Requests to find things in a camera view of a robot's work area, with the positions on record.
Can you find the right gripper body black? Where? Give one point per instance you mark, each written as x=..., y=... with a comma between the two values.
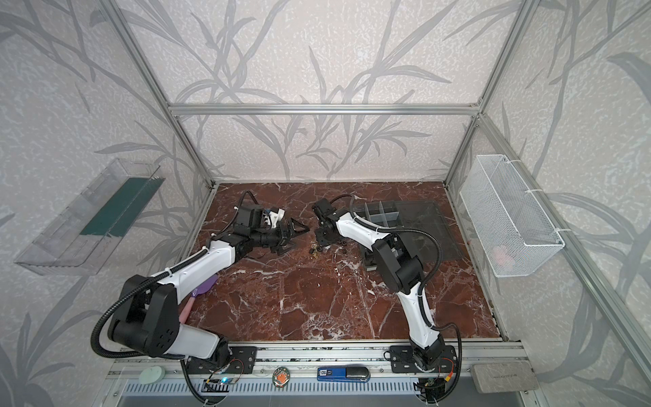
x=322, y=239

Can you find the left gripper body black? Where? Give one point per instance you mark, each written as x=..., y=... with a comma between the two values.
x=268, y=237

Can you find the grey compartment organizer box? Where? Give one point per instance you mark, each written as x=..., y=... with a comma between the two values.
x=382, y=213

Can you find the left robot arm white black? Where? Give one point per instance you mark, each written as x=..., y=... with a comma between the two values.
x=145, y=320

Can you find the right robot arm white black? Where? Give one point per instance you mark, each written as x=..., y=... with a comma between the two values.
x=401, y=268

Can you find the pile of screws and nuts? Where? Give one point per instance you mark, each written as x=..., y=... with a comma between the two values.
x=331, y=253

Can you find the blue black usb device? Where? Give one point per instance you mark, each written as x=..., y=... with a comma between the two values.
x=343, y=374

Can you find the round orange button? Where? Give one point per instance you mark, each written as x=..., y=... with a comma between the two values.
x=281, y=377

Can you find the white round disc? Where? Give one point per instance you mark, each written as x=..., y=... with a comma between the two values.
x=151, y=375

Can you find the pink object in basket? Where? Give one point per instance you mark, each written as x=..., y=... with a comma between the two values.
x=502, y=258

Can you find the grey rectangular pad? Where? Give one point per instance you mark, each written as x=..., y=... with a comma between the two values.
x=505, y=377

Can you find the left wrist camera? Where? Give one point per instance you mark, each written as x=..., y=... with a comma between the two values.
x=273, y=217

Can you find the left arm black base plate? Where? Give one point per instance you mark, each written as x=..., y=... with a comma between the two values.
x=241, y=361

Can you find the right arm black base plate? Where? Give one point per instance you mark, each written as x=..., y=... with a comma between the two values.
x=402, y=360

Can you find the clear plastic wall bin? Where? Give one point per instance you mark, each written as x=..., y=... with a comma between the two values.
x=80, y=240

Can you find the white wire mesh basket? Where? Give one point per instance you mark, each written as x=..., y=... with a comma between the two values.
x=505, y=211

